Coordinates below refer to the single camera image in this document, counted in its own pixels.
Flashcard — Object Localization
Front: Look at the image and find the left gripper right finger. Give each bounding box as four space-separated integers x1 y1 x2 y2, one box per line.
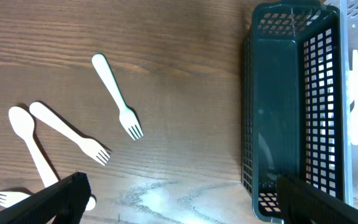
277 176 358 224

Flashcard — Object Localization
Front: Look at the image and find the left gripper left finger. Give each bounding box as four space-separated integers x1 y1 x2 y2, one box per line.
0 172 91 224

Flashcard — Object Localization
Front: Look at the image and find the white fork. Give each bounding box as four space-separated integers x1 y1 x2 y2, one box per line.
29 102 110 166
8 106 97 212
0 191 30 208

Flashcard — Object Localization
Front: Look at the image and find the white spoon pointing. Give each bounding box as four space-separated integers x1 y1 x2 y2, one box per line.
349 50 358 146

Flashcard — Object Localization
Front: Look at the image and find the white fork basket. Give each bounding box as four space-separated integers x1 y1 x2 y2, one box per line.
91 54 144 141

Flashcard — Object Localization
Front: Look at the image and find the black plastic mesh basket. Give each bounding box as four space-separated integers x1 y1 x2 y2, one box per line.
241 1 346 223

